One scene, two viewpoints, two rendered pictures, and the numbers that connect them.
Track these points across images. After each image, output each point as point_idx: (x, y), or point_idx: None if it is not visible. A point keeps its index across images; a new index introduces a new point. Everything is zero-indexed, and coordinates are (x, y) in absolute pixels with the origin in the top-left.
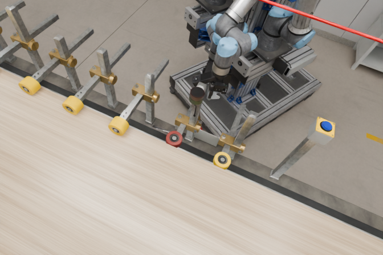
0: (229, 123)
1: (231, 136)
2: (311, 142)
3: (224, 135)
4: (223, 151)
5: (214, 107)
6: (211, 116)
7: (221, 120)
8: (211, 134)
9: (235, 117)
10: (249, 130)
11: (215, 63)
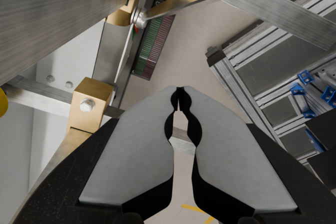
0: (252, 70)
1: (97, 126)
2: None
3: (89, 109)
4: (41, 99)
5: (293, 45)
6: (270, 38)
7: (259, 56)
8: (239, 36)
9: (176, 138)
10: (233, 101)
11: None
